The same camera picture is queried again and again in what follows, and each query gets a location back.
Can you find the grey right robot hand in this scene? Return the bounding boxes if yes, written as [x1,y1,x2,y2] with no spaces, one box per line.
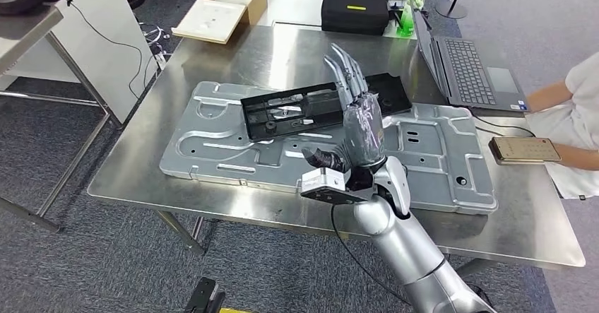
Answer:
[302,42,389,174]

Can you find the long black plastic part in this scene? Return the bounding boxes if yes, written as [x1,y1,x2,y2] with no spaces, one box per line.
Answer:
[239,72,414,143]

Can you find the stainless steel workbench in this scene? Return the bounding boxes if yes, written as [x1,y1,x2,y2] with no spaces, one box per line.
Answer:
[86,23,587,279]

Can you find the black case with yellow label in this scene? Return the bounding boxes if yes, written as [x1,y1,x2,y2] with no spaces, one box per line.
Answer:
[321,0,391,37]

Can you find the green plastic bottle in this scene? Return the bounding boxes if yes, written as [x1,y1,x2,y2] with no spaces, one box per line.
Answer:
[396,0,427,38]

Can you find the grey laptop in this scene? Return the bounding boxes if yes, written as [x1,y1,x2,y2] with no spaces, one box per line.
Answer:
[407,0,533,114]

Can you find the large stamped metal panel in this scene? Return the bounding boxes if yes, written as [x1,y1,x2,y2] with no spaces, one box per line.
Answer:
[159,80,499,215]

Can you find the gold smartphone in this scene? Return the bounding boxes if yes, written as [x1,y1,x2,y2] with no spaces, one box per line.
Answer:
[487,136,562,166]

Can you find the open cardboard box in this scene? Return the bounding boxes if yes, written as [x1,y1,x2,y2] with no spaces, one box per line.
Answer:
[172,0,268,45]

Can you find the white foam sheet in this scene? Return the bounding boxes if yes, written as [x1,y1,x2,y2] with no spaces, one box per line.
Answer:
[173,0,256,45]

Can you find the person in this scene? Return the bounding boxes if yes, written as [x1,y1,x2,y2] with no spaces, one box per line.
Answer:
[523,51,599,201]

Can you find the black robot foot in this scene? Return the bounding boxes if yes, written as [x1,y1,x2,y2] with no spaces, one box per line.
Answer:
[183,277,227,313]

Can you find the white cabinet panel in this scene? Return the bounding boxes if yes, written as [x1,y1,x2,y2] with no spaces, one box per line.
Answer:
[0,0,160,126]

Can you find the stainless steel side table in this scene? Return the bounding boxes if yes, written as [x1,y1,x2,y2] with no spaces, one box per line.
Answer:
[0,4,124,235]

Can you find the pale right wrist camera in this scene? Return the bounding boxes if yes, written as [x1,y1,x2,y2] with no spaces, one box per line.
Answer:
[299,167,372,206]

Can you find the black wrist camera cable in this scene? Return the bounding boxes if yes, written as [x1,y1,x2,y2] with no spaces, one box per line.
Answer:
[330,202,414,308]

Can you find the black laptop cable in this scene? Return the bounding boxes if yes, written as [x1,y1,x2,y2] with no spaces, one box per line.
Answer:
[469,110,538,139]

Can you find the thin black power cable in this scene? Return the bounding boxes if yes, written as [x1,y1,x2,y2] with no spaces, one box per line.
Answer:
[44,0,144,102]

